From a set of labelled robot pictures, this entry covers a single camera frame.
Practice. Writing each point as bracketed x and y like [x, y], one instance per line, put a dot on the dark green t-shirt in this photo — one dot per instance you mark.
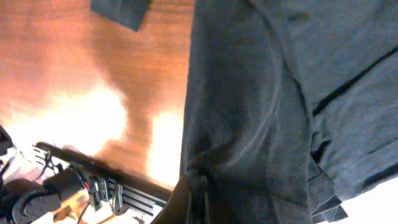
[291, 108]

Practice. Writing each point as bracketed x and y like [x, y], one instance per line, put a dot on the black garment at right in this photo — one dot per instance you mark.
[128, 13]

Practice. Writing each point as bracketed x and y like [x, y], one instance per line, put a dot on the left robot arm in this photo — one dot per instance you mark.
[24, 200]

